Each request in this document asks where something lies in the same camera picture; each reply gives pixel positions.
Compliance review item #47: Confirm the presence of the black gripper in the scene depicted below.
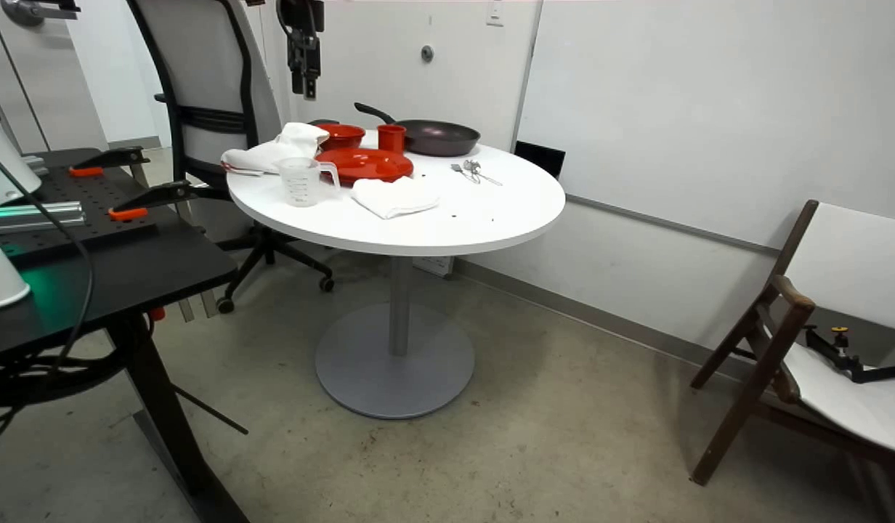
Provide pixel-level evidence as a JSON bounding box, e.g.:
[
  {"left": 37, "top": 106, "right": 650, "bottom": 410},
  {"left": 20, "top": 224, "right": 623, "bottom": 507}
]
[{"left": 277, "top": 0, "right": 326, "bottom": 97}]

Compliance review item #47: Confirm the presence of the white towel with red stripes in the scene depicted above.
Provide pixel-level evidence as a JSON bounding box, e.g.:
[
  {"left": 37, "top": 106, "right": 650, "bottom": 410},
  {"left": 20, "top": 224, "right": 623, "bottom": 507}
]
[{"left": 351, "top": 176, "right": 438, "bottom": 219}]

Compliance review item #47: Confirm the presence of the white folded towel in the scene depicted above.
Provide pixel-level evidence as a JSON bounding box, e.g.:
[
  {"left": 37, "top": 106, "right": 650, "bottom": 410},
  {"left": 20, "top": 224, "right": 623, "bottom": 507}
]
[{"left": 222, "top": 121, "right": 329, "bottom": 173}]

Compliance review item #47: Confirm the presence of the black office chair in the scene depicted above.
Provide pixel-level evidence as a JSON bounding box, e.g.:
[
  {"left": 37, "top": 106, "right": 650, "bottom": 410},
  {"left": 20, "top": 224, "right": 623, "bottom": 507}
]
[{"left": 126, "top": 0, "right": 337, "bottom": 317}]

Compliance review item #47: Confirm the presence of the red bowl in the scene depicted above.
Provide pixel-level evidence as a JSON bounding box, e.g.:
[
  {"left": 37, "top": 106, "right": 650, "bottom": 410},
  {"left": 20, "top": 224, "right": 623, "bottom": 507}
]
[{"left": 323, "top": 121, "right": 363, "bottom": 150}]

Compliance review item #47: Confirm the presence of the red mug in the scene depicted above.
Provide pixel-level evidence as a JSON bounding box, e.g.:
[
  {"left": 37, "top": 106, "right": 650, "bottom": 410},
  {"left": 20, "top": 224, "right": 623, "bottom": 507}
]
[{"left": 377, "top": 125, "right": 406, "bottom": 154}]

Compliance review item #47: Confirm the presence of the clear plastic cup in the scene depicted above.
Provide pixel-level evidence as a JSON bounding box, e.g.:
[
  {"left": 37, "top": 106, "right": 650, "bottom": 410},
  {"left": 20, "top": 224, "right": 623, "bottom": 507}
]
[{"left": 278, "top": 158, "right": 339, "bottom": 205}]

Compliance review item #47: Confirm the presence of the red plate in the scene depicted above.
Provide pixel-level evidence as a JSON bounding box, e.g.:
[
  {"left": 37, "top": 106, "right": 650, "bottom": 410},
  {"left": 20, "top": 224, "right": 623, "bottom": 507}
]
[{"left": 321, "top": 147, "right": 412, "bottom": 186}]

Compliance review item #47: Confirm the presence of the black frying pan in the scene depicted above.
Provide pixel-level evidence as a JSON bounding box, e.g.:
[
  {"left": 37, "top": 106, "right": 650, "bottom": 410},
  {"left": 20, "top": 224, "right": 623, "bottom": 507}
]
[{"left": 355, "top": 100, "right": 479, "bottom": 156}]

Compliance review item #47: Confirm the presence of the metal spoon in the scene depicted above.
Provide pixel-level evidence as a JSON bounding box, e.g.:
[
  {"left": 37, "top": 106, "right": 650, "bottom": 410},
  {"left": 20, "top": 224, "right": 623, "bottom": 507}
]
[{"left": 461, "top": 158, "right": 504, "bottom": 186}]

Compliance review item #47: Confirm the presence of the orange black clamp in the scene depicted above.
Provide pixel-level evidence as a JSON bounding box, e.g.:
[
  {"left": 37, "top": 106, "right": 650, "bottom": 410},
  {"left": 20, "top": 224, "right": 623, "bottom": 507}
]
[
  {"left": 68, "top": 147, "right": 148, "bottom": 180},
  {"left": 108, "top": 182, "right": 191, "bottom": 224}
]

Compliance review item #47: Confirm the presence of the black perforated workbench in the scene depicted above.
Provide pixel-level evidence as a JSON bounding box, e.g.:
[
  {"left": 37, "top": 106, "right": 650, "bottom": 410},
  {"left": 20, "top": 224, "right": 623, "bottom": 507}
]
[{"left": 0, "top": 144, "right": 254, "bottom": 523}]

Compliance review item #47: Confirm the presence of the wooden folding chair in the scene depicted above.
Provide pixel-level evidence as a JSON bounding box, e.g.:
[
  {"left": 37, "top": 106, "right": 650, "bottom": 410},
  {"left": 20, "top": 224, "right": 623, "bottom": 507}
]
[{"left": 692, "top": 201, "right": 895, "bottom": 484}]

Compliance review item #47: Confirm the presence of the round white pedestal table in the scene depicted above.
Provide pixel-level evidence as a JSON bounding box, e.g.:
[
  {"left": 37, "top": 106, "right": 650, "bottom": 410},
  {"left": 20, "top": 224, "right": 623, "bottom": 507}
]
[{"left": 226, "top": 144, "right": 568, "bottom": 417}]

